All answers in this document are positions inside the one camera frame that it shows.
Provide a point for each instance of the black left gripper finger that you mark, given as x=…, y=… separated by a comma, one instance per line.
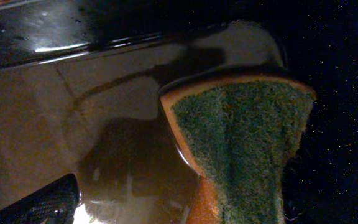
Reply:
x=55, y=204

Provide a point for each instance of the black water tub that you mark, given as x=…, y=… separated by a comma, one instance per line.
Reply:
x=79, y=85

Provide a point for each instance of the yellow green sponge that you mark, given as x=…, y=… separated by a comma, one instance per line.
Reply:
x=238, y=134

